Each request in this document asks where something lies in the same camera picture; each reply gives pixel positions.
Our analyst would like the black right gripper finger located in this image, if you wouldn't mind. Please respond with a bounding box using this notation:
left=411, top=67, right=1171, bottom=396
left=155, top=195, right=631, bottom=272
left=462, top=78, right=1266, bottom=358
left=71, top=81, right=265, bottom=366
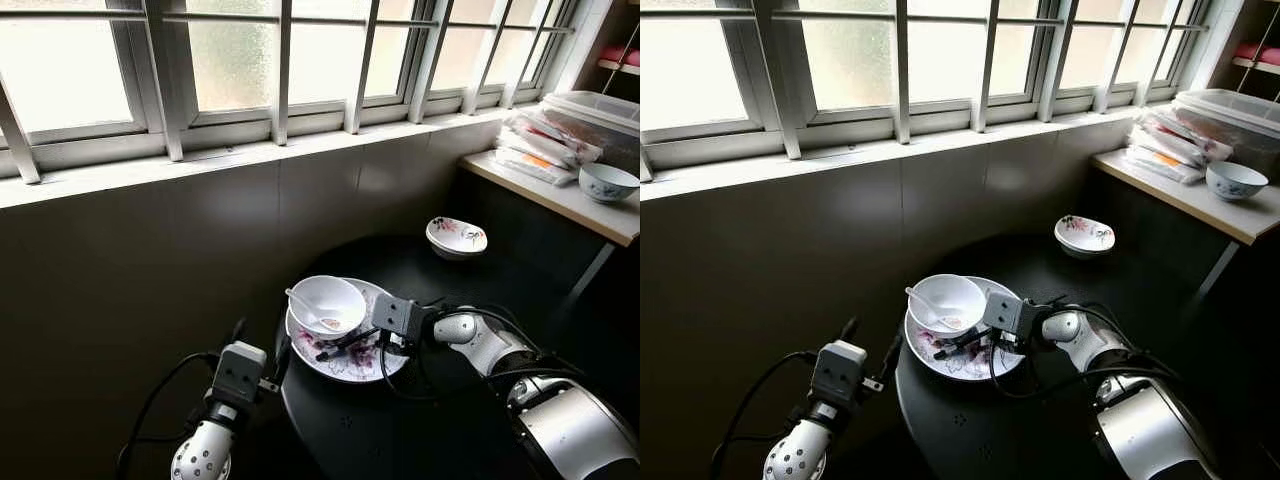
left=316, top=333, right=379, bottom=363
left=932, top=331, right=993, bottom=361

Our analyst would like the white floral plate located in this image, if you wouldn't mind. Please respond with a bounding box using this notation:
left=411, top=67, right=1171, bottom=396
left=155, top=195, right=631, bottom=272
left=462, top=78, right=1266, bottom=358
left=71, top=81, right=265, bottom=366
left=903, top=277, right=1026, bottom=381
left=285, top=278, right=411, bottom=384

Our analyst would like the deep white bowl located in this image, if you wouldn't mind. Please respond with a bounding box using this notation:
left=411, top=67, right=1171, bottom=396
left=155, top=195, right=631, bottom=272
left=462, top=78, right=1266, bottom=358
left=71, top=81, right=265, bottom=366
left=288, top=275, right=367, bottom=341
left=905, top=273, right=988, bottom=339

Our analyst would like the white spoon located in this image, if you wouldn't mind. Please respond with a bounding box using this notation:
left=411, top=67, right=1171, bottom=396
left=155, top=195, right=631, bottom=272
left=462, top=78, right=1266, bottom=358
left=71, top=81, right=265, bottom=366
left=905, top=287, right=963, bottom=329
left=285, top=288, right=343, bottom=331

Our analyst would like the small floral bowl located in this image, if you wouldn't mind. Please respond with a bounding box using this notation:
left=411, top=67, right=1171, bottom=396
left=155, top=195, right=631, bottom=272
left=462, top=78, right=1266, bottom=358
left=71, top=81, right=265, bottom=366
left=1054, top=215, right=1116, bottom=259
left=426, top=217, right=489, bottom=261

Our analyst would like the white window sill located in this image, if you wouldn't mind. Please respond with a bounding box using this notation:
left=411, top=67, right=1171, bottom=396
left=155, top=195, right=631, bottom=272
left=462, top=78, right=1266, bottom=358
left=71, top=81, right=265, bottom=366
left=640, top=105, right=1176, bottom=201
left=0, top=105, right=546, bottom=211

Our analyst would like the beige topped side table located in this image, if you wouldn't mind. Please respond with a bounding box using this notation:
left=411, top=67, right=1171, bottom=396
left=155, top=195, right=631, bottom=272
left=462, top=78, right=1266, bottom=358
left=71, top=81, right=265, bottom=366
left=1092, top=148, right=1280, bottom=301
left=462, top=150, right=641, bottom=296

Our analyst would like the white window grille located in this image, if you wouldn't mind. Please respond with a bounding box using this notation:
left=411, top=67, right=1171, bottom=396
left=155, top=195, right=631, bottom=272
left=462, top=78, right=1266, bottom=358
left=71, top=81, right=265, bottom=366
left=0, top=0, right=581, bottom=186
left=640, top=0, right=1211, bottom=181

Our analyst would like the blue patterned bowl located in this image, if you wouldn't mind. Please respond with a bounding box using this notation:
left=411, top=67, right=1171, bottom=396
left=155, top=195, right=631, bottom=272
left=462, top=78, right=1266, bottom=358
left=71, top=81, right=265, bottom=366
left=1205, top=160, right=1269, bottom=201
left=579, top=162, right=639, bottom=204

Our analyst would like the clear plastic container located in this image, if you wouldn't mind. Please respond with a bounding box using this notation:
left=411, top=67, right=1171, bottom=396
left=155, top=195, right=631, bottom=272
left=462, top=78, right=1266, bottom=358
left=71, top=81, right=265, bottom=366
left=540, top=90, right=641, bottom=171
left=1170, top=88, right=1280, bottom=166

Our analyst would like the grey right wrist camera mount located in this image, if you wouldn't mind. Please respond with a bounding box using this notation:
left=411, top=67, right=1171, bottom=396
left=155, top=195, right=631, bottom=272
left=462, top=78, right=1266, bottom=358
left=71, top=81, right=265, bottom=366
left=372, top=296, right=423, bottom=343
left=982, top=295, right=1036, bottom=341

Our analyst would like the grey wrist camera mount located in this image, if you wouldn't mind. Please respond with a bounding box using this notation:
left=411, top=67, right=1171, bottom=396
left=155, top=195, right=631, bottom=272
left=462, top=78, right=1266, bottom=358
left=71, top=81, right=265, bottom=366
left=372, top=296, right=423, bottom=343
left=808, top=340, right=867, bottom=406
left=213, top=342, right=269, bottom=406
left=982, top=295, right=1036, bottom=341

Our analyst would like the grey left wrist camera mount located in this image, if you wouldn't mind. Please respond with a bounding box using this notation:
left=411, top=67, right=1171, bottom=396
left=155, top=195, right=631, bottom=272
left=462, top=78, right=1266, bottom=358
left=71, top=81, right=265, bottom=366
left=808, top=340, right=867, bottom=406
left=213, top=342, right=269, bottom=406

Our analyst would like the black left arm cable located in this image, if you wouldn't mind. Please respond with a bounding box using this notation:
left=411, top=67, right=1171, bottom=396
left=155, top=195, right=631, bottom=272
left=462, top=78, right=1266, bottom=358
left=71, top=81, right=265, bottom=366
left=708, top=350, right=813, bottom=480
left=115, top=352, right=216, bottom=480

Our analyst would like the white window frame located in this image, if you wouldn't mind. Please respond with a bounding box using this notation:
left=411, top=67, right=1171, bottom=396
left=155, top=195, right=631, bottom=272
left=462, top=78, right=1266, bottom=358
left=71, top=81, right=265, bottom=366
left=640, top=0, right=1236, bottom=181
left=0, top=0, right=601, bottom=186

